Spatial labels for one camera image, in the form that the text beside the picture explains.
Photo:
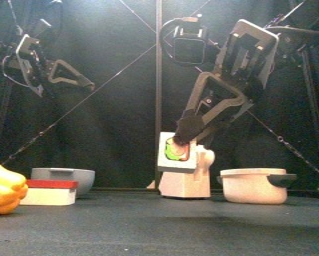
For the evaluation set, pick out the vertical metal frame pole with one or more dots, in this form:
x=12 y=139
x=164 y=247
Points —
x=158 y=83

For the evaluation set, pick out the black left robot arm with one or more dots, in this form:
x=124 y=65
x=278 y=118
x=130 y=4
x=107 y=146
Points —
x=19 y=26

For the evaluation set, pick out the grey toy bowl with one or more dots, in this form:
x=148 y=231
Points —
x=69 y=176

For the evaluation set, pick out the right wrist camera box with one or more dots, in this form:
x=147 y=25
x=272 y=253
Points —
x=188 y=46

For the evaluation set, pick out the white sushi piece green filling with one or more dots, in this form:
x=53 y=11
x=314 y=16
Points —
x=178 y=151

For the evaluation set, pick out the yellow toy bell pepper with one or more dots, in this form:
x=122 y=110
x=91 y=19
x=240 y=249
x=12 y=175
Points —
x=3 y=191

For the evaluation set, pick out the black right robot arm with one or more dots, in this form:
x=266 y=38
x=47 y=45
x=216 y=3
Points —
x=299 y=31

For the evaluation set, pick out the red and white toy block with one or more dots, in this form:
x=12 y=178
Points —
x=49 y=192

